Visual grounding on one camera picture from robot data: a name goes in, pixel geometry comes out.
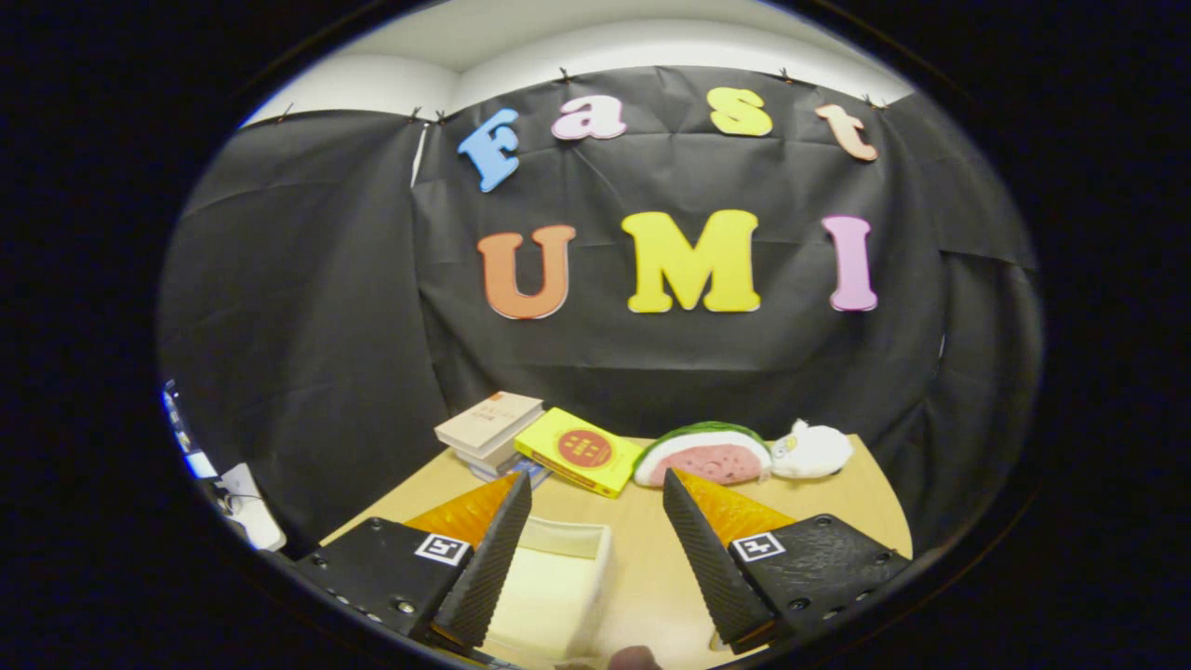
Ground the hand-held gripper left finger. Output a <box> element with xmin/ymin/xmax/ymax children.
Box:
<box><xmin>296</xmin><ymin>470</ymin><xmax>534</xmax><ymax>650</ymax></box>

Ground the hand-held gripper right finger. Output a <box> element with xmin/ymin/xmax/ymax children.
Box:
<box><xmin>662</xmin><ymin>467</ymin><xmax>913</xmax><ymax>655</ymax></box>

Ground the cream fabric storage box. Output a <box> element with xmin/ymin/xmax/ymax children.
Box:
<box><xmin>484</xmin><ymin>516</ymin><xmax>615</xmax><ymax>666</ymax></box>

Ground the watermelon slice plush toy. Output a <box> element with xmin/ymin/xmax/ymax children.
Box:
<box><xmin>633</xmin><ymin>422</ymin><xmax>773</xmax><ymax>489</ymax></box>

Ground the blue cover book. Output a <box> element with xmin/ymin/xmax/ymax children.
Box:
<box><xmin>470</xmin><ymin>456</ymin><xmax>555</xmax><ymax>489</ymax></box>

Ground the grey cover book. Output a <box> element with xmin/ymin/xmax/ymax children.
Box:
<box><xmin>453</xmin><ymin>435</ymin><xmax>524</xmax><ymax>472</ymax></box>

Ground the yellow book with red circle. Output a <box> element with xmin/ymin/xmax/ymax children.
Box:
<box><xmin>514</xmin><ymin>407</ymin><xmax>645</xmax><ymax>499</ymax></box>

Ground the white plush toy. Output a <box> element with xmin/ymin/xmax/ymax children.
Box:
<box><xmin>770</xmin><ymin>419</ymin><xmax>854</xmax><ymax>480</ymax></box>

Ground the beige cover book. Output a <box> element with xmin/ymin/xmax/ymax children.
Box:
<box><xmin>434</xmin><ymin>391</ymin><xmax>545</xmax><ymax>454</ymax></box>

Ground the lit screen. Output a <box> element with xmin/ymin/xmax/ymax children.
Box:
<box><xmin>163</xmin><ymin>380</ymin><xmax>220</xmax><ymax>480</ymax></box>

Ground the white device with cables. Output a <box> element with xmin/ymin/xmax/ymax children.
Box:
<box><xmin>219</xmin><ymin>462</ymin><xmax>288</xmax><ymax>552</ymax></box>

